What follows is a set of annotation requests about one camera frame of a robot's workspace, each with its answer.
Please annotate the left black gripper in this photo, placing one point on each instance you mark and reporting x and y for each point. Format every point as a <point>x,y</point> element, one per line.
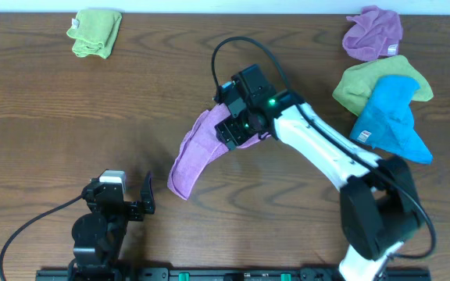
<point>137,209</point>

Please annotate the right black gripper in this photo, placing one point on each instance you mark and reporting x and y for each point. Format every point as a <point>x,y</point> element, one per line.
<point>227,131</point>

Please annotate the purple microfiber cloth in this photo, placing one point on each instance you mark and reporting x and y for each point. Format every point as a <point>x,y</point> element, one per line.
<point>199,147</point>

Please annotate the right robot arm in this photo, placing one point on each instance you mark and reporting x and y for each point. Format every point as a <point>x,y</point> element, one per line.
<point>380,209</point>

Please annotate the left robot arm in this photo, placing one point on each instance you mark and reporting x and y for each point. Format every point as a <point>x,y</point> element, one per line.
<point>98,236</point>

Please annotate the olive green cloth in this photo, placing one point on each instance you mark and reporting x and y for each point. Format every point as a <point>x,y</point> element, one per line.
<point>357,82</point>

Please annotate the blue cloth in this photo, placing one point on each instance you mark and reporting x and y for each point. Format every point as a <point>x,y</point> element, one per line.
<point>387,122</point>

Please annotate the crumpled purple cloth top right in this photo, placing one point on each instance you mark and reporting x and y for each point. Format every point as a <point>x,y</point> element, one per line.
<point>375,33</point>

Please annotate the folded green cloth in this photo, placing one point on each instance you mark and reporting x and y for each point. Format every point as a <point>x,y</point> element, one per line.
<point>94,32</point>

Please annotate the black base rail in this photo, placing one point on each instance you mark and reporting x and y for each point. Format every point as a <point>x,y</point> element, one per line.
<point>164,274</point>

